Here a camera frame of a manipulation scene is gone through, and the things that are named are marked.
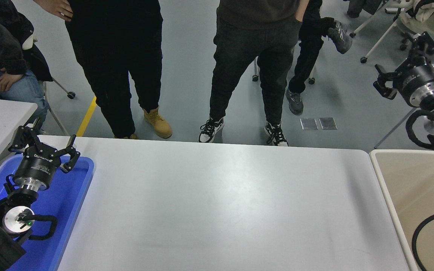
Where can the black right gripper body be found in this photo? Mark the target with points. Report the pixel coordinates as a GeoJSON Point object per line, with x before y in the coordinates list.
{"type": "Point", "coordinates": [416, 79]}

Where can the blue plastic tray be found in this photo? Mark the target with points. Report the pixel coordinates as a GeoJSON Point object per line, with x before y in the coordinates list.
{"type": "Point", "coordinates": [70, 210]}

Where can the person's right hand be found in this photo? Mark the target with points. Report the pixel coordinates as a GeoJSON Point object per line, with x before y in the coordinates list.
{"type": "Point", "coordinates": [58, 8]}

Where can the large pale plastic bin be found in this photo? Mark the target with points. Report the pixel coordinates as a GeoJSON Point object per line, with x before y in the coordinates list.
{"type": "Point", "coordinates": [401, 188]}

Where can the metal floor plate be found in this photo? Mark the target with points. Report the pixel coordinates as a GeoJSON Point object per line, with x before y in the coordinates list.
{"type": "Point", "coordinates": [327, 123]}
{"type": "Point", "coordinates": [309, 124]}

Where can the wheeled chair with white back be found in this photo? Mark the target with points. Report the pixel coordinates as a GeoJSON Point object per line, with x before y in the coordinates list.
{"type": "Point", "coordinates": [72, 95]}

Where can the white frame wheeled chair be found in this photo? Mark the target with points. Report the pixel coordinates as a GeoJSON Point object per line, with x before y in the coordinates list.
{"type": "Point", "coordinates": [363, 60]}

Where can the dark bag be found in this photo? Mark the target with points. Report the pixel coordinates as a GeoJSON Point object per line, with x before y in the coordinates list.
{"type": "Point", "coordinates": [356, 9]}

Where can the person's hand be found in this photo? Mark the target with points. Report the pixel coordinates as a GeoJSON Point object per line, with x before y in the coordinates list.
{"type": "Point", "coordinates": [9, 81]}

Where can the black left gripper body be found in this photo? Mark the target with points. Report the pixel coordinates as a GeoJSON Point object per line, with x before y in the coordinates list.
{"type": "Point", "coordinates": [36, 167]}

